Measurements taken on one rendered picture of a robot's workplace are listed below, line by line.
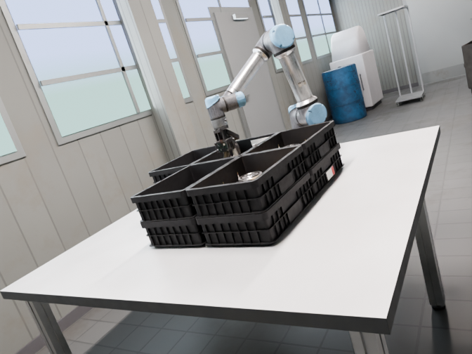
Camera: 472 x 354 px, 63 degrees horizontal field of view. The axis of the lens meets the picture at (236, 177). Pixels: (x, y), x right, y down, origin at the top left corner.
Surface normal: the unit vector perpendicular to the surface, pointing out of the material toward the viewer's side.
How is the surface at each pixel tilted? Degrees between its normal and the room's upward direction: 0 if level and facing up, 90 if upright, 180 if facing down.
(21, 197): 90
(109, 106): 90
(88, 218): 90
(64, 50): 90
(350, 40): 72
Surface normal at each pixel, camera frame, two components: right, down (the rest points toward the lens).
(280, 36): 0.24, 0.01
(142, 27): 0.82, -0.13
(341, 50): -0.61, 0.05
